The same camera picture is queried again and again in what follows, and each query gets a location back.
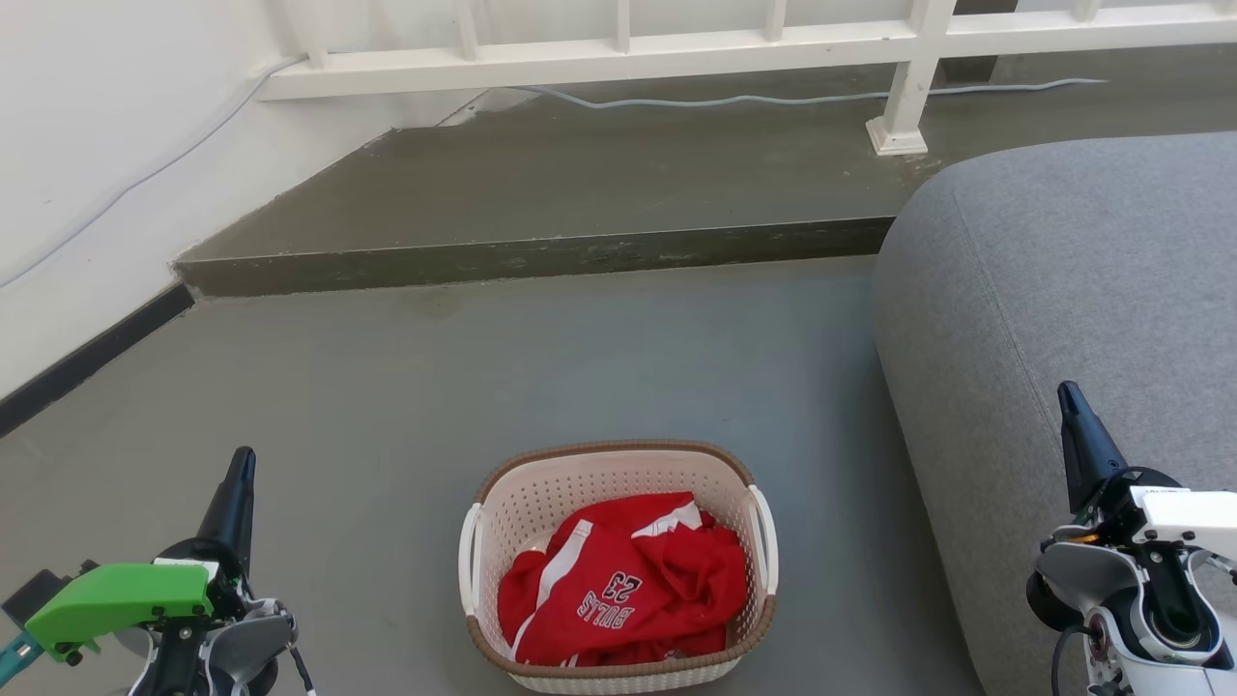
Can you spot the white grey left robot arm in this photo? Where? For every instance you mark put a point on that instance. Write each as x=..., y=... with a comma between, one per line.
x=242, y=648

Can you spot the cream perforated laundry basket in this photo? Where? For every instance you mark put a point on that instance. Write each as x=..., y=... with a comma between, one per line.
x=609, y=474

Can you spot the teal connector plug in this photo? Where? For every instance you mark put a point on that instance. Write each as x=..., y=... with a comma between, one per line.
x=14, y=659

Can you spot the grey fabric sofa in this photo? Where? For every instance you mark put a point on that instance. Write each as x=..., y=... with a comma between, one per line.
x=1082, y=280

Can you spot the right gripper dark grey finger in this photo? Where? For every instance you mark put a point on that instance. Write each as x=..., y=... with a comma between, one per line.
x=1087, y=445

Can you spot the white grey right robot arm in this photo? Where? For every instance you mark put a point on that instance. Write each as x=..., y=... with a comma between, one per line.
x=1121, y=599

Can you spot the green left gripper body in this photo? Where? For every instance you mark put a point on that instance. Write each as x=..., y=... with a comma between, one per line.
x=116, y=594

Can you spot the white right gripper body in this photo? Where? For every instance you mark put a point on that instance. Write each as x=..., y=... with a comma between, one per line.
x=1189, y=522

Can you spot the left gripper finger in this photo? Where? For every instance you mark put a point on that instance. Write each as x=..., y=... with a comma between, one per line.
x=235, y=503

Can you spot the raised concrete step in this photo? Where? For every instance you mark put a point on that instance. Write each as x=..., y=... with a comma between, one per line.
x=580, y=193

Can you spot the white wooden railing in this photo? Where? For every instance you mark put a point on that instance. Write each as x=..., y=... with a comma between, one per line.
x=599, y=56

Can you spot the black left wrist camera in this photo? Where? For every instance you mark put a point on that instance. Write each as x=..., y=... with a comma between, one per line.
x=34, y=594

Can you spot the red Bulls jersey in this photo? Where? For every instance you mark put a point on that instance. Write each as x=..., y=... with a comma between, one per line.
x=638, y=590

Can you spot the black baseboard strip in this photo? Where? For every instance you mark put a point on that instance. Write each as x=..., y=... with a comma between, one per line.
x=87, y=360

